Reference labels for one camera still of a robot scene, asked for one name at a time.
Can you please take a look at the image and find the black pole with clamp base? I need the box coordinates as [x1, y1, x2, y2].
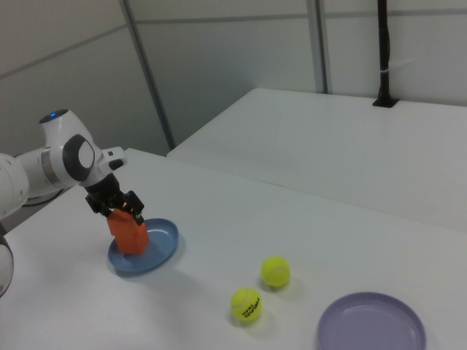
[371, 0, 399, 109]

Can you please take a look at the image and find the white cable tie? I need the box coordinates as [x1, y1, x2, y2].
[379, 58, 417, 74]

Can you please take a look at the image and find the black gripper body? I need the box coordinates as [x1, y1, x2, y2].
[84, 174, 127, 215]

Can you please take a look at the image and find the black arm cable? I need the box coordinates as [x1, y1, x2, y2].
[21, 187, 65, 209]

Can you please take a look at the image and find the purple plate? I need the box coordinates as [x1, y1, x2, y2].
[316, 291, 428, 350]

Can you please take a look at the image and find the blue plate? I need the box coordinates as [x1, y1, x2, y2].
[107, 217, 181, 275]

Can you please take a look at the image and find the plain yellow tennis ball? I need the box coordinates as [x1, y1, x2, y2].
[260, 254, 291, 289]

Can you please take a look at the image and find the tennis ball with black print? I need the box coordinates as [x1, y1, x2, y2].
[230, 287, 263, 322]

